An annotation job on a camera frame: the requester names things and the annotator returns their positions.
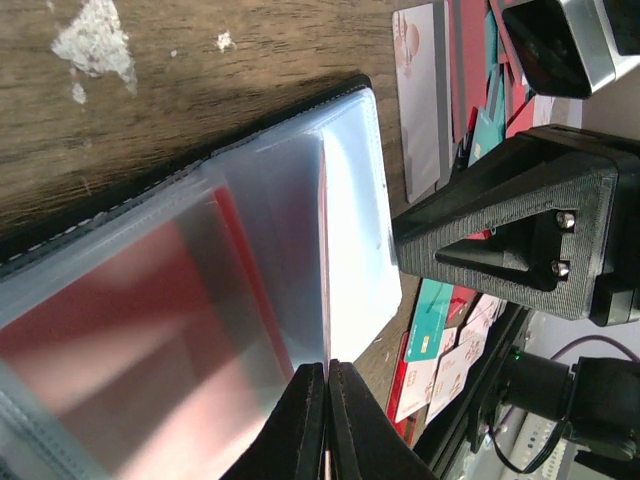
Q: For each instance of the red card black stripe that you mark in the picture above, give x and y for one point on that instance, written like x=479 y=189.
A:
x=325 y=303

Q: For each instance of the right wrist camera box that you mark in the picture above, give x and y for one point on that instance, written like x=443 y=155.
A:
x=572 y=49

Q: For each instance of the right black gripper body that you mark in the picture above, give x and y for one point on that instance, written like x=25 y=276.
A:
x=580 y=252

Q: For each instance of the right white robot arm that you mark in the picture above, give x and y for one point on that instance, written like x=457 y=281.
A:
x=595 y=403

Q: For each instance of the white card red circle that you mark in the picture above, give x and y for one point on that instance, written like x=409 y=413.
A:
x=163 y=362

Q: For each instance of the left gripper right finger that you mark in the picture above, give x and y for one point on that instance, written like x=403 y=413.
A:
x=361 y=440

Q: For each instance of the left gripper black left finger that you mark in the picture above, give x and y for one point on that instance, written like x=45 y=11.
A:
x=291 y=443

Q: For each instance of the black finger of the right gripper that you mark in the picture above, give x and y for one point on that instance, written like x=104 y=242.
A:
x=464 y=234

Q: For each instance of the white card black stripe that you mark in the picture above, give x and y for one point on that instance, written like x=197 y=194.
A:
x=421 y=53

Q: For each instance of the black leather card holder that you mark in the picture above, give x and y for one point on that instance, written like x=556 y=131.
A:
x=271 y=168

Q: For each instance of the teal VIP card right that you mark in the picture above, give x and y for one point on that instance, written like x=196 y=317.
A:
x=428 y=321

